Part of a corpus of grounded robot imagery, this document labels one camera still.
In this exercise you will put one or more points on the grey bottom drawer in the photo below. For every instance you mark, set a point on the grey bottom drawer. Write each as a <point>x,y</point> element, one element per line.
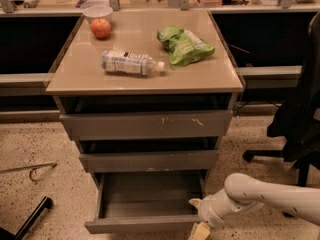
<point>130,202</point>

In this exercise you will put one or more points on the red apple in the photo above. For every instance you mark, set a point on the red apple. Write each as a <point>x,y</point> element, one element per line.
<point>100,28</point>

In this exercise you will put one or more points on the grey middle drawer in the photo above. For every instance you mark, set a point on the grey middle drawer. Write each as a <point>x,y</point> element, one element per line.
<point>149,161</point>

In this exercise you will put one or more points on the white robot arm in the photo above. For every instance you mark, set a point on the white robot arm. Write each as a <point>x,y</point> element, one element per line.
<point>242,194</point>

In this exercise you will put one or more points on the grey drawer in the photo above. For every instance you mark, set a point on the grey drawer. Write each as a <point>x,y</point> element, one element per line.
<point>130,202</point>
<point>149,161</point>
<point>154,125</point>

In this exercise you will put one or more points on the metal hook rod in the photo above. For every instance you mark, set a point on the metal hook rod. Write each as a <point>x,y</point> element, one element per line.
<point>30,168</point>

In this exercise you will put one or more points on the grey drawer cabinet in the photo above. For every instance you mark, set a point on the grey drawer cabinet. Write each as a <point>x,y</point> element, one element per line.
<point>81,86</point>

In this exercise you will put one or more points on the grey top drawer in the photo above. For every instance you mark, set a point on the grey top drawer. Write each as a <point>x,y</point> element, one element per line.
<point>154,125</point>

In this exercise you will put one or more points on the white bowl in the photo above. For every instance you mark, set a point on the white bowl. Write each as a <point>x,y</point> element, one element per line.
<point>99,11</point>

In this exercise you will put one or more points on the black chair leg left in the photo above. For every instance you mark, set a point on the black chair leg left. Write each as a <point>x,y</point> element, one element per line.
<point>46,203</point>

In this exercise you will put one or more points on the clear plastic water bottle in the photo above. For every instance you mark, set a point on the clear plastic water bottle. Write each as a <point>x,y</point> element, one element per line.
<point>119,61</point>

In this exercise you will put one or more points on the green chip bag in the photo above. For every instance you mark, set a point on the green chip bag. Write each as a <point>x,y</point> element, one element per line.
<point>183,46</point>

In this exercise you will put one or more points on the black office chair right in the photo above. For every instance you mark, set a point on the black office chair right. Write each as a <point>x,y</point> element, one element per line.
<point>297,119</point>

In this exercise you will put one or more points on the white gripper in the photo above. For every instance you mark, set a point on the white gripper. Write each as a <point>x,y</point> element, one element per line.
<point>207,210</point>

